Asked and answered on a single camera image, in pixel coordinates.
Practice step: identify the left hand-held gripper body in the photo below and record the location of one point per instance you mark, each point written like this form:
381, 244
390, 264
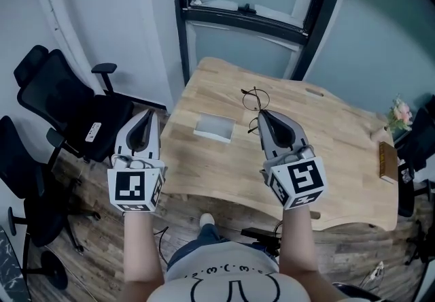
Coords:
129, 185

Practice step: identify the crumpled white paper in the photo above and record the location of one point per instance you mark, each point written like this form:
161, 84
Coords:
196, 1

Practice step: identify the brown book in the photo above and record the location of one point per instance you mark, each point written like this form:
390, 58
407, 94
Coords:
388, 161

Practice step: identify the white remote control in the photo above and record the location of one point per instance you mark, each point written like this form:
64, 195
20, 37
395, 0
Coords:
92, 132

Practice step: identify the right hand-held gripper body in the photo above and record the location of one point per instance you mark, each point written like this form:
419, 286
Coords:
302, 178

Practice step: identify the black under-desk box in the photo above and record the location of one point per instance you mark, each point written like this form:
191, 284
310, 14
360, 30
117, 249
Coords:
260, 236

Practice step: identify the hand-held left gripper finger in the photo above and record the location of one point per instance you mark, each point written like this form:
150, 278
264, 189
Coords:
122, 135
156, 137

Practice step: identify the black window frame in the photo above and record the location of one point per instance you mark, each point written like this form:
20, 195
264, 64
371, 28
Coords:
185, 21

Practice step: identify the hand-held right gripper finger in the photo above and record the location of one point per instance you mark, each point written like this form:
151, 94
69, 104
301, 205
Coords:
295, 132
266, 141

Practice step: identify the white pointed shoe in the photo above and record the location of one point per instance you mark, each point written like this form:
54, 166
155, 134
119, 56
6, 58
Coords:
374, 275

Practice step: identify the person's white printed shirt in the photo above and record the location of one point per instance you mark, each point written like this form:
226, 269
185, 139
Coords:
221, 277

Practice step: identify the marble patterned board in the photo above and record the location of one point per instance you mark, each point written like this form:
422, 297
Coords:
10, 270

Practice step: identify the white glasses case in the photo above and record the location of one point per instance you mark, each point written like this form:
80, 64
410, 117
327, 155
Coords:
214, 126

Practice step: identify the person's white shoe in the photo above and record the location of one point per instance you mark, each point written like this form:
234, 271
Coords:
206, 219

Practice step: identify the person's blue jeans leg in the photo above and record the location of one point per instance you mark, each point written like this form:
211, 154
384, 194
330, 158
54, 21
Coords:
204, 243

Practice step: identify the pink flowers in vase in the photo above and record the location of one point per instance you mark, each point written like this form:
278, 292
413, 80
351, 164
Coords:
401, 115

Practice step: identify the person's left forearm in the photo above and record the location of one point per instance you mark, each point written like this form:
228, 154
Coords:
141, 246

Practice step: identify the person's right forearm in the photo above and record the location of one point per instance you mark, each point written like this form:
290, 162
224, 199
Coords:
295, 243

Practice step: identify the black mesh office chair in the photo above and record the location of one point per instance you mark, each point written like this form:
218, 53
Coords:
30, 192
57, 96

